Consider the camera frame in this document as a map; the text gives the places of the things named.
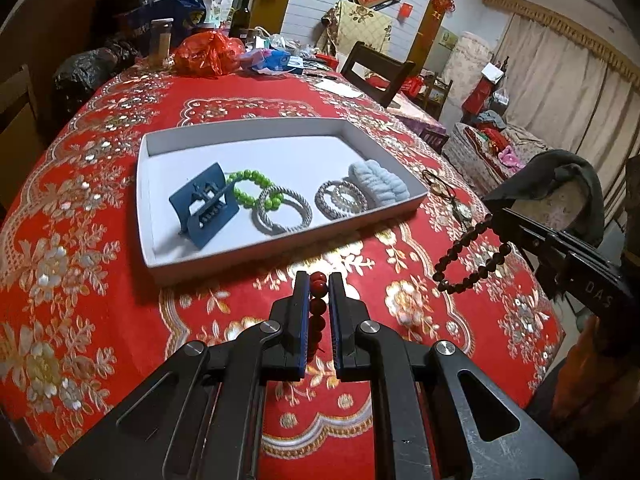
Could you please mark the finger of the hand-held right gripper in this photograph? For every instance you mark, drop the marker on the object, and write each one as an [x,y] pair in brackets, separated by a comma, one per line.
[545,267]
[530,230]

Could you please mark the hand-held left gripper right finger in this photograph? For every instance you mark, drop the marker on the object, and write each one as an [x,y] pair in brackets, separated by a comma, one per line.
[336,320]

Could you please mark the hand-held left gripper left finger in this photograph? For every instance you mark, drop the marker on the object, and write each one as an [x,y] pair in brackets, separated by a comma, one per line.
[301,320]

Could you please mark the light blue fluffy scrunchie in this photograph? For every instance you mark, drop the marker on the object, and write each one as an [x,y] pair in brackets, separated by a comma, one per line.
[380,182]

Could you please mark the blue hair claw clip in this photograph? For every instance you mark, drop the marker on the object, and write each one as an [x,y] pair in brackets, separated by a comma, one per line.
[190,200]

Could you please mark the white cardboard tray box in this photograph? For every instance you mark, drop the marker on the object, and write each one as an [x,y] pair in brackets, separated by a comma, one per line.
[200,150]

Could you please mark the person's right hand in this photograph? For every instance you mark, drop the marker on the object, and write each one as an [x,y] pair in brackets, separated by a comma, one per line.
[600,360]

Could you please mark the dark grey jacket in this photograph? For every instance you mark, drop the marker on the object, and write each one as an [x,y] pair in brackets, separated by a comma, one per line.
[560,170]

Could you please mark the metal band wristwatch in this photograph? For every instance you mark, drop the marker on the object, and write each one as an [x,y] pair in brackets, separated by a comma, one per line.
[462,210]

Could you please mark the cluttered bed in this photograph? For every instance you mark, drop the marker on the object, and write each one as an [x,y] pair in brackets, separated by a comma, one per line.
[500,150]

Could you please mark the purple cloth covered table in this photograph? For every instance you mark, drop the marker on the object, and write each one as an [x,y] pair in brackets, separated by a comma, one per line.
[415,120]

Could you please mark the beige curtains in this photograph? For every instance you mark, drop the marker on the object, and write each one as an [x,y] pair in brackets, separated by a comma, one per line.
[560,70]

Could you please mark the red gift bag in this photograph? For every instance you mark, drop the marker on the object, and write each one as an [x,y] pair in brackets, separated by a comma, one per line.
[412,85]

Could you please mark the red floral tablecloth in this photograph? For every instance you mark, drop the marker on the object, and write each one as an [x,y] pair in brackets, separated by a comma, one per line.
[100,285]

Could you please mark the dark wooden chair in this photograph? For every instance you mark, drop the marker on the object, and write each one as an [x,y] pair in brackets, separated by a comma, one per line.
[380,72]

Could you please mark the white paper sheet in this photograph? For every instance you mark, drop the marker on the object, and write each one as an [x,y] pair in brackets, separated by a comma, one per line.
[340,87]

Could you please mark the small white box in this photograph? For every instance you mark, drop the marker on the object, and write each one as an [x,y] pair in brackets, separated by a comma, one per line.
[296,66]

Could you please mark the blue tissue pack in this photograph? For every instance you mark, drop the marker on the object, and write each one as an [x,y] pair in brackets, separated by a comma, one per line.
[275,62]

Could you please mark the gold floral cloth cover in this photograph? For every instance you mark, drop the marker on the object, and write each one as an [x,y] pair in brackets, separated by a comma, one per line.
[360,22]

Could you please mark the red plastic bag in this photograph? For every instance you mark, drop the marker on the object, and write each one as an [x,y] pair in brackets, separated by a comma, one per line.
[205,55]

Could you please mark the dark wine bottle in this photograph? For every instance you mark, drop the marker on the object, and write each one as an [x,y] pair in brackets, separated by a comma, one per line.
[241,20]

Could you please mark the glass jar with lid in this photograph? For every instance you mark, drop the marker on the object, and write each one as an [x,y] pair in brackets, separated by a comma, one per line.
[160,42]

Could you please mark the small black plastic bag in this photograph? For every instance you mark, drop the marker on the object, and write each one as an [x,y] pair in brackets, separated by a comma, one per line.
[85,72]

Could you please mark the blue bag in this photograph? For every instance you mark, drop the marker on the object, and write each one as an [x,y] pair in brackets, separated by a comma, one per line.
[170,15]

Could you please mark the brown wooden chair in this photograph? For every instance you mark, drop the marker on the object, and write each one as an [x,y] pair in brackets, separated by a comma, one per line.
[17,110]

